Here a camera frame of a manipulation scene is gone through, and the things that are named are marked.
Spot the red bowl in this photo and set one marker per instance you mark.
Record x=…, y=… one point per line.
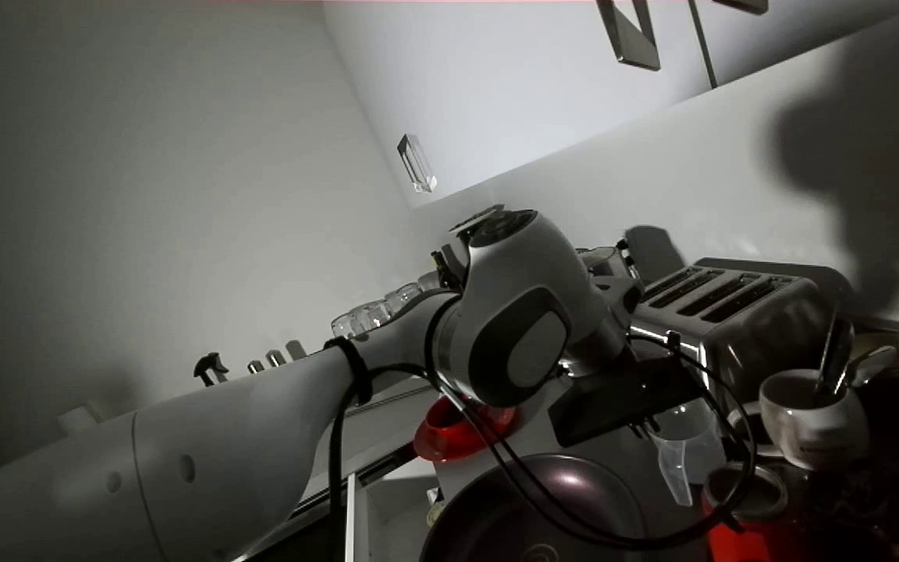
x=452, y=431

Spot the white mug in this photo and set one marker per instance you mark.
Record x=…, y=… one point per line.
x=813, y=415

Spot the dark frying pan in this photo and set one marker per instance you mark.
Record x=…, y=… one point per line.
x=574, y=495

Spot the white cabinet door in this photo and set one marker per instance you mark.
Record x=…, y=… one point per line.
x=399, y=74
x=804, y=25
x=616, y=104

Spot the dark grey rounded container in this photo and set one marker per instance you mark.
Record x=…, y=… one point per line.
x=655, y=251

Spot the white open drawer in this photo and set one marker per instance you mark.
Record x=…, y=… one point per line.
x=391, y=519

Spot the silver electric kettle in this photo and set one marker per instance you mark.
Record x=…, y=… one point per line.
x=606, y=260

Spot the red metal cup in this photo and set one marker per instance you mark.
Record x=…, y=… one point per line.
x=744, y=541

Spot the metal shaker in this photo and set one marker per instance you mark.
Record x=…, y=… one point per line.
x=293, y=351
x=254, y=366
x=277, y=356

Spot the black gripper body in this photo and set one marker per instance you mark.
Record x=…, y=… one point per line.
x=686, y=380

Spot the metal spoon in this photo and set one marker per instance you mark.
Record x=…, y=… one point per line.
x=873, y=366
x=839, y=353

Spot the silver toaster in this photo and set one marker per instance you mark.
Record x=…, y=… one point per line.
x=749, y=300

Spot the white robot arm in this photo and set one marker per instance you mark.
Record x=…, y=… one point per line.
x=210, y=471

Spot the clear pump bottle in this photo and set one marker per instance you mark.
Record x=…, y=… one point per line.
x=210, y=366

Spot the clear drinking glass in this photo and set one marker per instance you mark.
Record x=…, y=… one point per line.
x=378, y=314
x=403, y=297
x=429, y=285
x=352, y=321

